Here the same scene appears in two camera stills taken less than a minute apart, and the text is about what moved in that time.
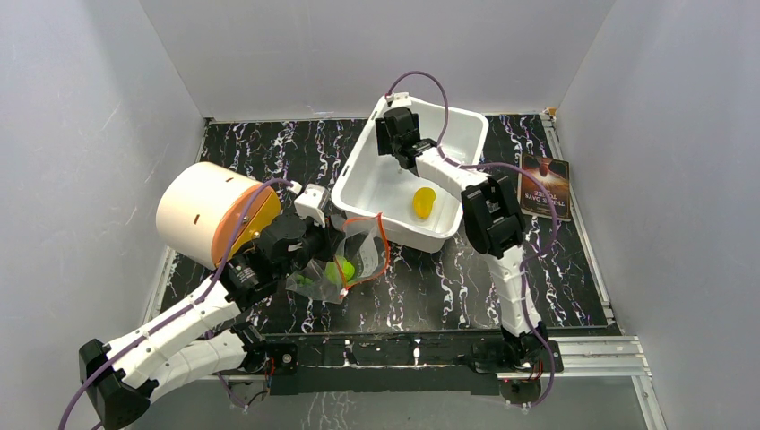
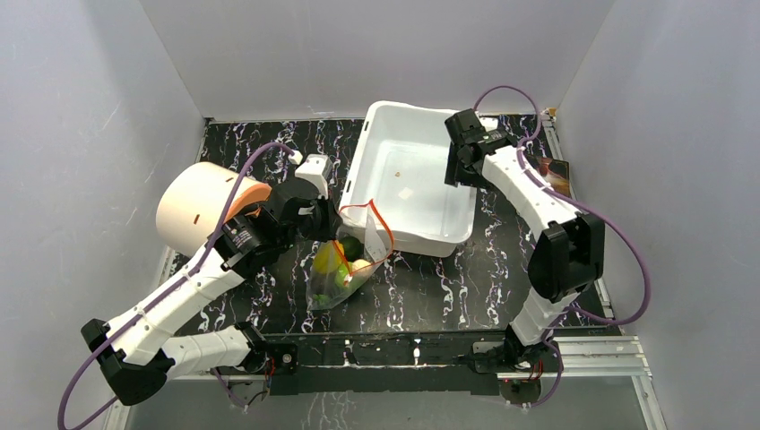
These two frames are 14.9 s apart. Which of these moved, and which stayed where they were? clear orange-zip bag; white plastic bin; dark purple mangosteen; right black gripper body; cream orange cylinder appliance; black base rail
Moved: dark purple mangosteen; right black gripper body; white plastic bin; clear orange-zip bag
Stayed: black base rail; cream orange cylinder appliance
